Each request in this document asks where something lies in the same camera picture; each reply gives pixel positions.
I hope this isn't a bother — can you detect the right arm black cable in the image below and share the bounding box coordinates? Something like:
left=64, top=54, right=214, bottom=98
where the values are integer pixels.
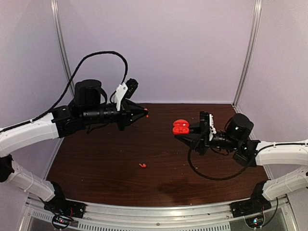
left=187, top=139, right=248, bottom=180

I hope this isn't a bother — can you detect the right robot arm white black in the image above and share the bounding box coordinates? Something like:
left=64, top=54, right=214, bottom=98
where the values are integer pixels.
left=172, top=112, right=308, bottom=213

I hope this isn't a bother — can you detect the front aluminium rail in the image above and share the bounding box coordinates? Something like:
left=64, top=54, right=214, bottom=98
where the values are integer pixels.
left=20, top=196, right=296, bottom=231

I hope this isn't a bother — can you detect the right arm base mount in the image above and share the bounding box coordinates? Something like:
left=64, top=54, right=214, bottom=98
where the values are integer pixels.
left=230, top=199, right=271, bottom=218

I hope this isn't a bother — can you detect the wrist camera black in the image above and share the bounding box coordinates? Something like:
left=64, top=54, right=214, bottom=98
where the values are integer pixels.
left=113, top=78, right=138, bottom=111
left=199, top=111, right=217, bottom=141

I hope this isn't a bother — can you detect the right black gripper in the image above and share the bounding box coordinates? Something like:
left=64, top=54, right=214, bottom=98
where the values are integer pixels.
left=174, top=122, right=240, bottom=156

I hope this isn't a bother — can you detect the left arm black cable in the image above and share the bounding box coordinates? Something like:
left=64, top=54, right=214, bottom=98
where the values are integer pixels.
left=31, top=51, right=129, bottom=122

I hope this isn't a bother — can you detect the aluminium frame post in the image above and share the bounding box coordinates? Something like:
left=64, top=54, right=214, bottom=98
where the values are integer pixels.
left=50, top=0, right=71, bottom=82
left=232, top=0, right=262, bottom=109

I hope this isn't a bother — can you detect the right aluminium frame post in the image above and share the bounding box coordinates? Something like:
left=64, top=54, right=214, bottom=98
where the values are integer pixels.
left=232, top=0, right=262, bottom=109

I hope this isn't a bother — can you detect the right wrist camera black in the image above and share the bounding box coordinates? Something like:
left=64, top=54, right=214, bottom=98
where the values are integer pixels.
left=199, top=111, right=217, bottom=141

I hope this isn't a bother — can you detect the orange round case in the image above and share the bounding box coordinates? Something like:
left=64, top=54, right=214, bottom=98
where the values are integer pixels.
left=172, top=119, right=190, bottom=135

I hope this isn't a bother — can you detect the left aluminium frame post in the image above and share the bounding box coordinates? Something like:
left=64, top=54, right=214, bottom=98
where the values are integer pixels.
left=50, top=0, right=71, bottom=82

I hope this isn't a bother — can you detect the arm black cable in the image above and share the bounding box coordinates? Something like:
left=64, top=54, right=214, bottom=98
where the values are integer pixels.
left=187, top=139, right=248, bottom=180
left=31, top=51, right=129, bottom=122

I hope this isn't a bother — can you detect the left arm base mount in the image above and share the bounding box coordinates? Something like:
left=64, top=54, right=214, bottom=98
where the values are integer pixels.
left=43, top=200, right=86, bottom=218

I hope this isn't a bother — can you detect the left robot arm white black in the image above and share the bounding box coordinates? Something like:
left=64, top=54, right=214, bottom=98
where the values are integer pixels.
left=0, top=78, right=148, bottom=214

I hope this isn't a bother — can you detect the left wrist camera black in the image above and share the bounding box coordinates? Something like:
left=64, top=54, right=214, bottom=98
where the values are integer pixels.
left=113, top=78, right=138, bottom=111

